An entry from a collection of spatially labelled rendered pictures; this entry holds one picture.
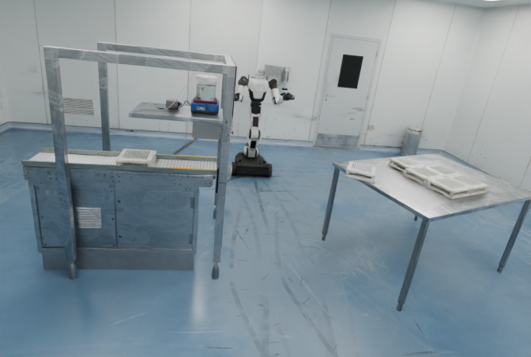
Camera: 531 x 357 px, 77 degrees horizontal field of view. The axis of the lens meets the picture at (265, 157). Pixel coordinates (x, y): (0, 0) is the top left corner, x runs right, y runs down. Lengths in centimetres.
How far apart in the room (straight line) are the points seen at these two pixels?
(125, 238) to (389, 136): 567
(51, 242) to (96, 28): 410
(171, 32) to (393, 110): 442
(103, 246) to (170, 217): 58
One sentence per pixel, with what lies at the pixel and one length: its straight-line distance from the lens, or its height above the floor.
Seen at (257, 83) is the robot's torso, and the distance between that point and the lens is 470.
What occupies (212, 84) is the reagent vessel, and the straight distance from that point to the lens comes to 248.
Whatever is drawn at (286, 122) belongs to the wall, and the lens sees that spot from 650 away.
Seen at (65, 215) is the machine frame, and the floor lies 57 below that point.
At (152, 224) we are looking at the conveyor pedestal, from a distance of 284.
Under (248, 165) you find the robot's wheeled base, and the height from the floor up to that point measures 19.
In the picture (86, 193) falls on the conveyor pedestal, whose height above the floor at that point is 70.
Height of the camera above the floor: 192
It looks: 20 degrees down
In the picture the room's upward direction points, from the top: 7 degrees clockwise
